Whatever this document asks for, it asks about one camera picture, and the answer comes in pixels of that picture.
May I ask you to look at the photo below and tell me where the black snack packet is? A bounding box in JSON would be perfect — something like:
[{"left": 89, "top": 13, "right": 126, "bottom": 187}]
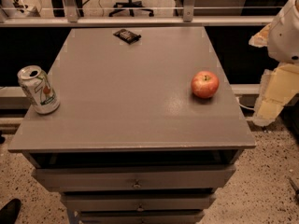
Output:
[{"left": 114, "top": 29, "right": 141, "bottom": 45}]

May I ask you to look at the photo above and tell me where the grey drawer cabinet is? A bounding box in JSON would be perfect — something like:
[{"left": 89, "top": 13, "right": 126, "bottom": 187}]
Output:
[{"left": 9, "top": 27, "right": 255, "bottom": 224}]

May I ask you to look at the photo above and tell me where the metal railing frame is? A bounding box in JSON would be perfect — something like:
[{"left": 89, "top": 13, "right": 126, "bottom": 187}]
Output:
[{"left": 1, "top": 0, "right": 288, "bottom": 27}]

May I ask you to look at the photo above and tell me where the black shoe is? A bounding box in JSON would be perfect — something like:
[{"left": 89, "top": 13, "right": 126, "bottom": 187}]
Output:
[{"left": 0, "top": 199, "right": 21, "bottom": 224}]

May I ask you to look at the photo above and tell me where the white cable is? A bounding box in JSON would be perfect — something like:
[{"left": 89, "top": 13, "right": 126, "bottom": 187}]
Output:
[{"left": 235, "top": 96, "right": 256, "bottom": 112}]

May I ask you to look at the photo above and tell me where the white green 7up can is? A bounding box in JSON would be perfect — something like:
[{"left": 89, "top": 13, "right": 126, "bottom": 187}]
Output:
[{"left": 17, "top": 65, "right": 60, "bottom": 115}]

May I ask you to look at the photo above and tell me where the red apple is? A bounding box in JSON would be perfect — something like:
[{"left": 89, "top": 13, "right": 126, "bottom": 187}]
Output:
[{"left": 191, "top": 71, "right": 220, "bottom": 99}]

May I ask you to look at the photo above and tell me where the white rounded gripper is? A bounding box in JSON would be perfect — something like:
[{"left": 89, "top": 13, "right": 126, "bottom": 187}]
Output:
[{"left": 249, "top": 0, "right": 299, "bottom": 126}]

